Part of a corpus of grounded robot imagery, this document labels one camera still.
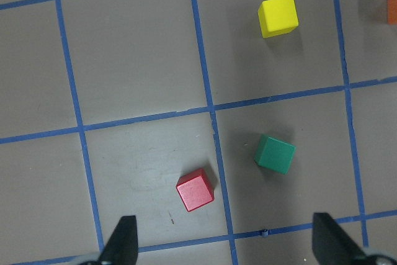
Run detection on orange wooden block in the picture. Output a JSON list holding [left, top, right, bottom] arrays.
[[387, 0, 397, 25]]

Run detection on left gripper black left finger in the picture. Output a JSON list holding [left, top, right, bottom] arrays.
[[97, 215, 138, 265]]

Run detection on green wooden block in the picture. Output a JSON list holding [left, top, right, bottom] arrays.
[[254, 135, 296, 174]]

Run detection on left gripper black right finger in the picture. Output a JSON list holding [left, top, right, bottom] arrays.
[[312, 212, 372, 265]]

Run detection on red wooden block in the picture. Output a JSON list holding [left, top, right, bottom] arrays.
[[176, 168, 215, 212]]

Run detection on yellow wooden block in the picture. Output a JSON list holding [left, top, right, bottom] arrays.
[[258, 0, 299, 38]]

